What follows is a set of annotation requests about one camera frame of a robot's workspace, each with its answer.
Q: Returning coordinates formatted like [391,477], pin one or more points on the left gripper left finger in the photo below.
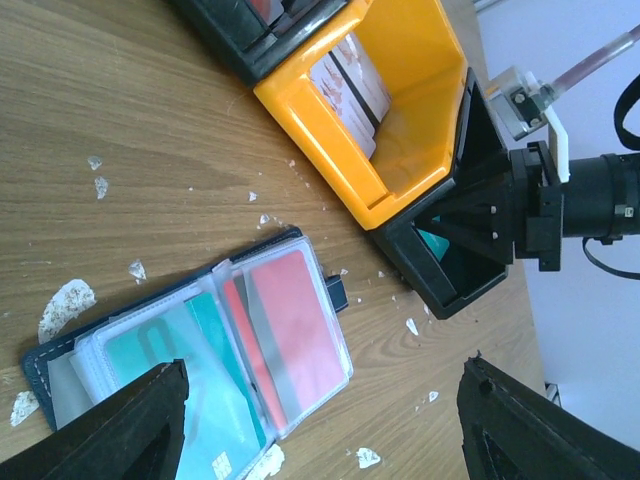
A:
[136,433]

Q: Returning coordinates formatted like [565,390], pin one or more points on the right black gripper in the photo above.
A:
[480,218]

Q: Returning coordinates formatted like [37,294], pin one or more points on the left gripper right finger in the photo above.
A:
[511,432]

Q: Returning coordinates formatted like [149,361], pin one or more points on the orange bin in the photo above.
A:
[416,52]

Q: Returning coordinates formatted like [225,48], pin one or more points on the white pink cards stack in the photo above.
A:
[351,84]

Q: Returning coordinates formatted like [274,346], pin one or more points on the red circle credit card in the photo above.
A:
[288,332]

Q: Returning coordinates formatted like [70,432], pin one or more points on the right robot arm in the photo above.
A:
[601,199]

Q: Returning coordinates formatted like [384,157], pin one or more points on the black bin right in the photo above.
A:
[461,277]

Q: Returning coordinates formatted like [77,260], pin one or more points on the black bin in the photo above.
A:
[259,40]
[461,277]

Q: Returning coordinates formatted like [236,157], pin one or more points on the white paper scrap pile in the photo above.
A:
[68,303]

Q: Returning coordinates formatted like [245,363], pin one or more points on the black bin left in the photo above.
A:
[259,40]

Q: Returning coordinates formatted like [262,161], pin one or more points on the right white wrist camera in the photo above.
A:
[524,105]

